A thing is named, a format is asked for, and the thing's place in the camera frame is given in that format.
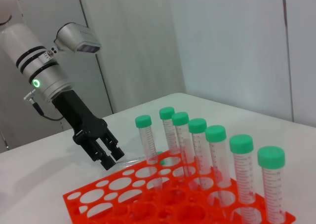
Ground green capped clear test tube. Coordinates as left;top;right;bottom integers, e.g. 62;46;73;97
172;112;196;178
188;117;213;190
158;107;183;156
229;134;258;224
257;146;286;224
115;150;163;170
205;125;233;207
135;114;164;190

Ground left wrist cable with plug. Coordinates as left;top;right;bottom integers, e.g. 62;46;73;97
23;92;65;122

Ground orange test tube rack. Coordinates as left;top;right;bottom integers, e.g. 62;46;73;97
63;149;297;224

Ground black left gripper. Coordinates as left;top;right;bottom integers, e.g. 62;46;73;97
52;89;125;171

